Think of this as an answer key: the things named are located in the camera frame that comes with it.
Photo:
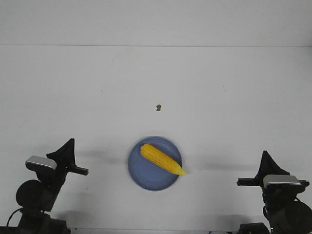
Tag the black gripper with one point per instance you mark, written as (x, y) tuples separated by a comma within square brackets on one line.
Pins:
[(66, 161), (269, 167)]

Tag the blue round plate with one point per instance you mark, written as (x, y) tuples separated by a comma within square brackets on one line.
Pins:
[(148, 175)]

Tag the yellow corn cob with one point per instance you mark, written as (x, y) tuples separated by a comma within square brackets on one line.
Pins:
[(162, 160)]

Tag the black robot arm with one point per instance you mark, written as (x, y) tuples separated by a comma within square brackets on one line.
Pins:
[(285, 213), (36, 197)]

